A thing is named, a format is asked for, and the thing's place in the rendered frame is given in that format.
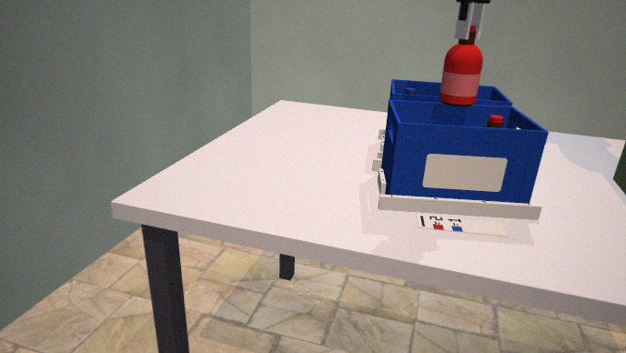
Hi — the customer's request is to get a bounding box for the white paper pick list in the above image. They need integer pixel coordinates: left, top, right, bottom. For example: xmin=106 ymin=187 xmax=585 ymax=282
xmin=416 ymin=214 xmax=509 ymax=237

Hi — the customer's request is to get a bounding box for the blue crate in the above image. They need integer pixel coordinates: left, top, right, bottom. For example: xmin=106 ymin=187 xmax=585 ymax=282
xmin=389 ymin=79 xmax=502 ymax=106
xmin=381 ymin=100 xmax=536 ymax=204

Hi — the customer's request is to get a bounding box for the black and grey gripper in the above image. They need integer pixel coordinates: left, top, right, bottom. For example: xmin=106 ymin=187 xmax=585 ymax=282
xmin=454 ymin=0 xmax=490 ymax=39

